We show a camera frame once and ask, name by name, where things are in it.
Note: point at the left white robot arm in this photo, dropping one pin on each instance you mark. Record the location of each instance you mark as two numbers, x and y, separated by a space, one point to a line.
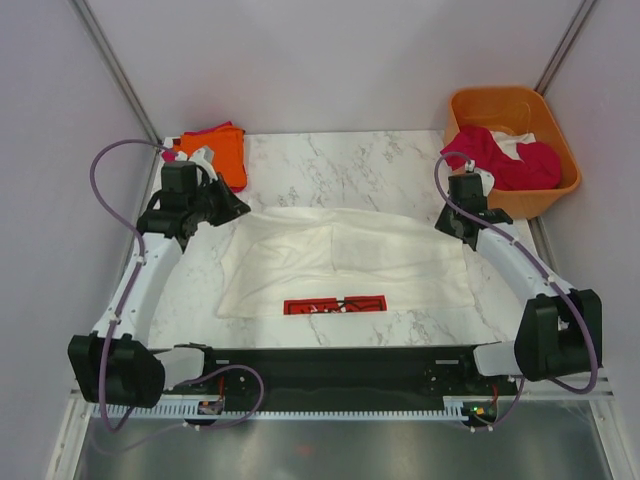
113 364

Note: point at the pink folded t shirt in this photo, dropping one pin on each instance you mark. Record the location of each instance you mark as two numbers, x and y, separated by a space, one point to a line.
235 185

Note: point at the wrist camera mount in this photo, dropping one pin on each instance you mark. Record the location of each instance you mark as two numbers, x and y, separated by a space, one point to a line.
486 178
202 157

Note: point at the orange folded t shirt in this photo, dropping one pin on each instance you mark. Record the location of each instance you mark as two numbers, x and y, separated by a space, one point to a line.
225 152

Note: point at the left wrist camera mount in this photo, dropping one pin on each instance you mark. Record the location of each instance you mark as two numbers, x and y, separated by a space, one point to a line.
202 157

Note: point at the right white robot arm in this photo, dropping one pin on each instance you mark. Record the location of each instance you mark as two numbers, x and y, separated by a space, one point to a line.
559 338

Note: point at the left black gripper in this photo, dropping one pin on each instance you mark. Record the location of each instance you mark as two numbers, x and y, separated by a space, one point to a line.
232 207

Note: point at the left aluminium corner post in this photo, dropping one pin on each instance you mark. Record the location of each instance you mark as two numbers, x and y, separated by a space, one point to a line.
96 34

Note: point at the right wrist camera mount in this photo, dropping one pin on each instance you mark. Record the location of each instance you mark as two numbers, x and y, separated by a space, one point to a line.
486 178

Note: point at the right aluminium corner post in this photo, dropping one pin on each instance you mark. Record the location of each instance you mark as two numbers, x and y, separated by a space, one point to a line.
576 25

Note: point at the white t shirt in basket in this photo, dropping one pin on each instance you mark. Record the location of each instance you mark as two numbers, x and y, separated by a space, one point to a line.
509 144

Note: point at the white t shirt red print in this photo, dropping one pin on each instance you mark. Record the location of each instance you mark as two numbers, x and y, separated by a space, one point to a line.
295 253

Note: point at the white slotted cable duct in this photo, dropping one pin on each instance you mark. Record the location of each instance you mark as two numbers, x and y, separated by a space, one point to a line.
191 409

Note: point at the orange plastic basket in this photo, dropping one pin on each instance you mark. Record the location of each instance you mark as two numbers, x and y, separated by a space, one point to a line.
510 132

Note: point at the crimson t shirt in basket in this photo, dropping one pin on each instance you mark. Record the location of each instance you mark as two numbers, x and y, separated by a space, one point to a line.
540 168

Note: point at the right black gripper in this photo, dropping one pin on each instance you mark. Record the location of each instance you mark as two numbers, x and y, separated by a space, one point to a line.
442 223

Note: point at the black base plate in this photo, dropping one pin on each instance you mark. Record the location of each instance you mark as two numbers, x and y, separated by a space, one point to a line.
361 379

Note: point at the aluminium corner post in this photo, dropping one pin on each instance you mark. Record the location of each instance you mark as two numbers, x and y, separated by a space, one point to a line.
96 34
576 25

